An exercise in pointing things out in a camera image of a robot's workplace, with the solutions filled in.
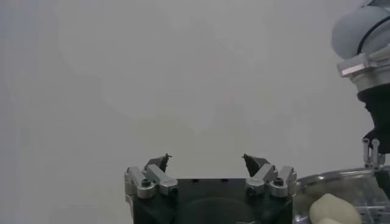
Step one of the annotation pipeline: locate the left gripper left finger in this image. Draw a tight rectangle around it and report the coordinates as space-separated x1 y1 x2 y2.
124 153 179 200

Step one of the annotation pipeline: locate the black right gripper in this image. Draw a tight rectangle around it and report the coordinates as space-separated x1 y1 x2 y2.
356 85 390 198

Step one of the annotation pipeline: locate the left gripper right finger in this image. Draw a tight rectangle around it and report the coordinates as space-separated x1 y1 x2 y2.
242 153 298 198

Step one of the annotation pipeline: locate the glass lid white handle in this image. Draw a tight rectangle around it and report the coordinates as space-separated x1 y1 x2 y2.
292 166 390 224

